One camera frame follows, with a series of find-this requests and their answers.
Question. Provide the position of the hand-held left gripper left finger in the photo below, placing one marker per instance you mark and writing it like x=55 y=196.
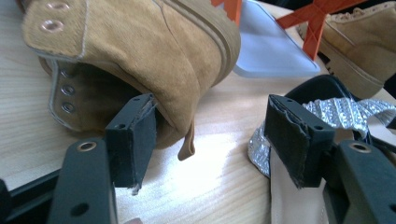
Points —
x=130 y=149

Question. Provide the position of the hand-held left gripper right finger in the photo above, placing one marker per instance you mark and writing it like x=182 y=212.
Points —
x=289 y=140

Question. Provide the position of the grey shoe rack orange posts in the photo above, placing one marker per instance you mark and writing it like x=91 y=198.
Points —
x=267 y=46

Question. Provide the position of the tan suede boot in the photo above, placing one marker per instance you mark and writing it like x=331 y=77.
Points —
x=140 y=46
x=358 y=46

